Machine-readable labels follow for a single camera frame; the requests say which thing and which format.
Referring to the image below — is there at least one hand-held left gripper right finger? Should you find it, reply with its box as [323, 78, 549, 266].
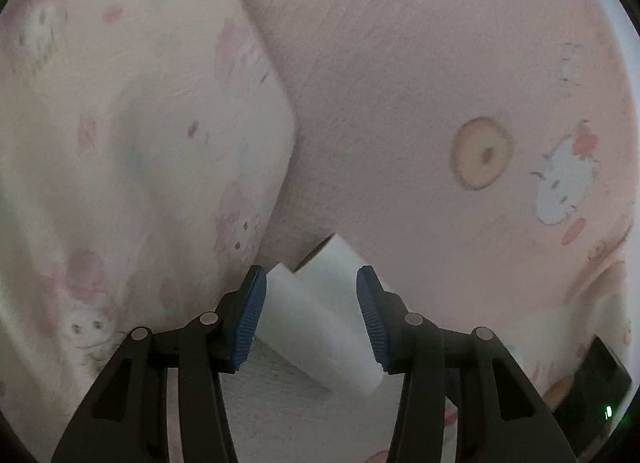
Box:
[355, 265, 578, 463]

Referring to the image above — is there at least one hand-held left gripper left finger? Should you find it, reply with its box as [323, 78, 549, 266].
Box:
[50, 265, 268, 463]

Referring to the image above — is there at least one pink printed blanket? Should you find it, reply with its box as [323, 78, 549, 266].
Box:
[165, 0, 640, 463]

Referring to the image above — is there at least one cream printed pillow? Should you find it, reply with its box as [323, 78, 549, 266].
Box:
[0, 0, 298, 444]

